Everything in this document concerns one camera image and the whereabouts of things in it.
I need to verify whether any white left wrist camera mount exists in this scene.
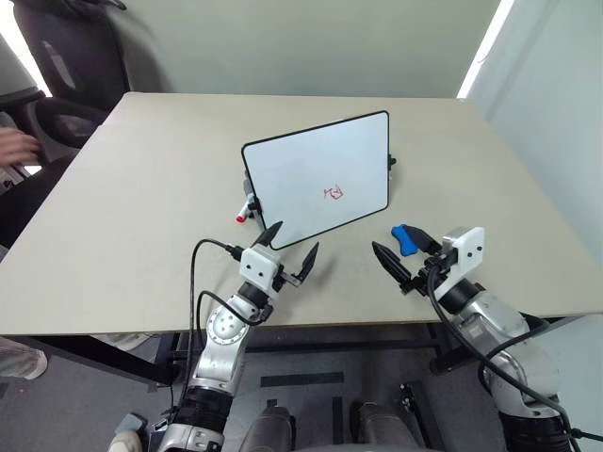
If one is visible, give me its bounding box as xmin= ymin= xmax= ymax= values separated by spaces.
xmin=238 ymin=246 xmax=285 ymax=292

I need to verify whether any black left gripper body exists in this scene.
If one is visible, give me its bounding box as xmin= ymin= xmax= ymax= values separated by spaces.
xmin=271 ymin=264 xmax=303 ymax=291

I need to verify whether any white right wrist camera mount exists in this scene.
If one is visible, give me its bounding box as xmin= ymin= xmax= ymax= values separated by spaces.
xmin=441 ymin=226 xmax=487 ymax=284

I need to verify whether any dark rounded robot leg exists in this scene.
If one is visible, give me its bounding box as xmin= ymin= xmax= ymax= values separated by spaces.
xmin=351 ymin=399 xmax=421 ymax=452
xmin=238 ymin=406 xmax=297 ymax=452

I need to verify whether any black floor stand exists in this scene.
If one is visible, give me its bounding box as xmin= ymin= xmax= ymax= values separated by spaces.
xmin=399 ymin=382 xmax=445 ymax=452

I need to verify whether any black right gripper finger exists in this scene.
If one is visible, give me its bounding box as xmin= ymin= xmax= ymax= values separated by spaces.
xmin=406 ymin=227 xmax=443 ymax=256
xmin=371 ymin=240 xmax=412 ymax=285

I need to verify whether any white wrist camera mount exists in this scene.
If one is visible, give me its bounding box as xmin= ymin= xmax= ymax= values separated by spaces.
xmin=441 ymin=226 xmax=487 ymax=284
xmin=238 ymin=246 xmax=285 ymax=292

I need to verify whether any black office chair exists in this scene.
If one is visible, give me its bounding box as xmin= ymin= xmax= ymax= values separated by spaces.
xmin=0 ymin=0 xmax=164 ymax=251

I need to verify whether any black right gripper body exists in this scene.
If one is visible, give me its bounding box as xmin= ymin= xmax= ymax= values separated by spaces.
xmin=399 ymin=251 xmax=460 ymax=297

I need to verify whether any grey whiteboard stand bracket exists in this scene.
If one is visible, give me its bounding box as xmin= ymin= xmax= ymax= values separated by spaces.
xmin=242 ymin=169 xmax=264 ymax=222

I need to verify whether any bystander grey trouser leg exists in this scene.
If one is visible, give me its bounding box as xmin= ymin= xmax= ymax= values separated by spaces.
xmin=0 ymin=335 xmax=49 ymax=380

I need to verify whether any black-framed whiteboard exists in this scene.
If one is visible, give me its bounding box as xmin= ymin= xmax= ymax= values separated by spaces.
xmin=240 ymin=110 xmax=391 ymax=251

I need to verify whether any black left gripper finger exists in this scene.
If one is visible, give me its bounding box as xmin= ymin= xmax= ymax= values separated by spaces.
xmin=292 ymin=241 xmax=321 ymax=284
xmin=253 ymin=220 xmax=285 ymax=250

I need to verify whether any black metal table frame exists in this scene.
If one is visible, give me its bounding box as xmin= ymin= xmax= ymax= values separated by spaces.
xmin=25 ymin=314 xmax=583 ymax=393

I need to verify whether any grey desk edge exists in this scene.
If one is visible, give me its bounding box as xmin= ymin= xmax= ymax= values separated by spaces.
xmin=0 ymin=34 xmax=54 ymax=104

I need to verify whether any black floor tape strip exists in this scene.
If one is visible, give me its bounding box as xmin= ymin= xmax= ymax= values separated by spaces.
xmin=259 ymin=372 xmax=346 ymax=389

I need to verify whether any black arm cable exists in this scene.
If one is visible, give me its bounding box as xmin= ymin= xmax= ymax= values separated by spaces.
xmin=425 ymin=261 xmax=603 ymax=442
xmin=186 ymin=238 xmax=272 ymax=392

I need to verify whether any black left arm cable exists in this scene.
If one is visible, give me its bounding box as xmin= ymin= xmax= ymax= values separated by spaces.
xmin=186 ymin=238 xmax=272 ymax=392

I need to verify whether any bystander bare hand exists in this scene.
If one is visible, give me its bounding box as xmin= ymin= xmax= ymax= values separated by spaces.
xmin=0 ymin=125 xmax=44 ymax=167

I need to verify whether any bystander beige shoe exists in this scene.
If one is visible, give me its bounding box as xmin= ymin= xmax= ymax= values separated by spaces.
xmin=108 ymin=429 xmax=143 ymax=452

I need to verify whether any blue whiteboard eraser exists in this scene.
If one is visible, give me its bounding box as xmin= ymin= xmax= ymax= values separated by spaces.
xmin=390 ymin=224 xmax=421 ymax=258

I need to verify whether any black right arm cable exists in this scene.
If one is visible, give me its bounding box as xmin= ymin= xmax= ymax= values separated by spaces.
xmin=425 ymin=261 xmax=603 ymax=442

